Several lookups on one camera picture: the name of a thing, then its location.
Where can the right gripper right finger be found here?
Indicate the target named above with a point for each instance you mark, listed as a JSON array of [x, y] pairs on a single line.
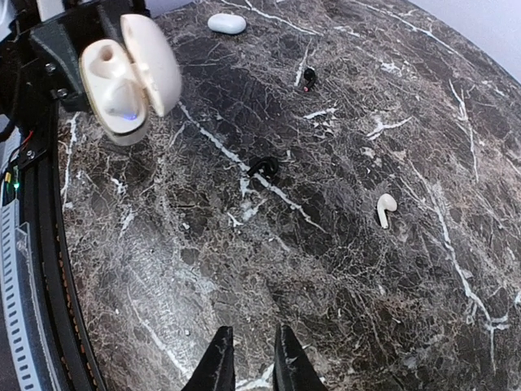
[[292, 368]]

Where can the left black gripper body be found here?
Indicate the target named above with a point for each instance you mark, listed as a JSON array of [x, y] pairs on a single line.
[[24, 87]]

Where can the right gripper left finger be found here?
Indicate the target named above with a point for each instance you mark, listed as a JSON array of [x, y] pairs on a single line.
[[215, 371]]

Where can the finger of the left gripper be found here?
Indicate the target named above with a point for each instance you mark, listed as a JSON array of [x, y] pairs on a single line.
[[54, 48]]

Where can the small white charging case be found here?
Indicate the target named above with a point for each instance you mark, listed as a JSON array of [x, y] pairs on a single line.
[[123, 82]]

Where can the white oval charging case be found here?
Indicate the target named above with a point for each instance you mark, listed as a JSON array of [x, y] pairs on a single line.
[[227, 23]]

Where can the white stem earbud centre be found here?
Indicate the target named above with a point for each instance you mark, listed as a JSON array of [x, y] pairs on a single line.
[[386, 203]]

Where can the black hook earbud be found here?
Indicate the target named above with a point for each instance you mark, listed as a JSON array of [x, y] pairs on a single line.
[[267, 166]]

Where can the small black earbud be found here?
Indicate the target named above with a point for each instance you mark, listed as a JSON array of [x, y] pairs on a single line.
[[310, 78]]

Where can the black front rail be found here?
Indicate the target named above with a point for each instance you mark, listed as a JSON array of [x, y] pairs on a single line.
[[65, 335]]

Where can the white slotted cable duct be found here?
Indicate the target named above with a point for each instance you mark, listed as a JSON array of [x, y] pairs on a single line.
[[23, 329]]

